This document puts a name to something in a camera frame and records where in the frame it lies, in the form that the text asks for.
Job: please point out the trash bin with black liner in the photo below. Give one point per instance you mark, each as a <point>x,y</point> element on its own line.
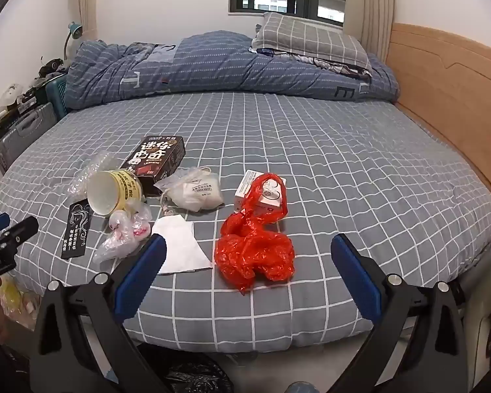
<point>188,372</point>

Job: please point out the wooden headboard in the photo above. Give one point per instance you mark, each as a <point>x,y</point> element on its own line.
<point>454,90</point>

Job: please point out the dark printed cloth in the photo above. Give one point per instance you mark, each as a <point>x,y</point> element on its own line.
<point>343,67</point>

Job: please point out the brown cookie box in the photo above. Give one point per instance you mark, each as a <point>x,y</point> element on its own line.
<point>155,155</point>

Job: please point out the beige curtain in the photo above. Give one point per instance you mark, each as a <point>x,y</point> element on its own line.
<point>86,0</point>
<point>370,4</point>

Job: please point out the red plastic bag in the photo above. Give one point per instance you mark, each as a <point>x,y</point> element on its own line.
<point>249,254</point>

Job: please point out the yellow bag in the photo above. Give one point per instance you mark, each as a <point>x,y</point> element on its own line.
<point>12,299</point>

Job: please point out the blue striped quilt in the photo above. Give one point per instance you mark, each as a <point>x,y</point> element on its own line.
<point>229,69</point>

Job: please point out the small white box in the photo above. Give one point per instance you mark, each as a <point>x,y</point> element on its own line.
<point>245,188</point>

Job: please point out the person's right blue slipper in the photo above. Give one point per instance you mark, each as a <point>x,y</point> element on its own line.
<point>302,388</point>

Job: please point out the white tissue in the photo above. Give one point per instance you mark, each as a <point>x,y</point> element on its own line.
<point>180,249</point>

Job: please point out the white face mask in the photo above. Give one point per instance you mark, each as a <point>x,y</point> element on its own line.
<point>196,194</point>

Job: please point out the blue desk lamp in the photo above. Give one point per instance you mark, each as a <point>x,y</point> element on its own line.
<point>74,29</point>

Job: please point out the bed with grey checked sheet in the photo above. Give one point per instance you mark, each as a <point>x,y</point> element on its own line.
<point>311,151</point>

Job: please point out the grey suitcase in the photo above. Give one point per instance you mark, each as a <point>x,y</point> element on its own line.
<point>24,135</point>

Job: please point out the teal suitcase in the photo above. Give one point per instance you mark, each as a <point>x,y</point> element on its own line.
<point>57,94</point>

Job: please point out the white round gadget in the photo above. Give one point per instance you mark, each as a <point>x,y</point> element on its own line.
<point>9,96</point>

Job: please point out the clear plastic wrap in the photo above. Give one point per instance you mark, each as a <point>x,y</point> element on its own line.
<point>122,229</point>

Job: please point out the clear plastic wrapper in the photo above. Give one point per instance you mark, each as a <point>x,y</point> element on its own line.
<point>82,180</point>

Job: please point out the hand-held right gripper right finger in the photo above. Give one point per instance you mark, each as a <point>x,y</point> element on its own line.
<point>356,278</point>

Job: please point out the grey checked pillow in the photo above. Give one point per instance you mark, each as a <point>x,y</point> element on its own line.
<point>311,37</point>

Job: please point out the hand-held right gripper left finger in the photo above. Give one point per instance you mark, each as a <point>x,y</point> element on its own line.
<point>145,266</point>

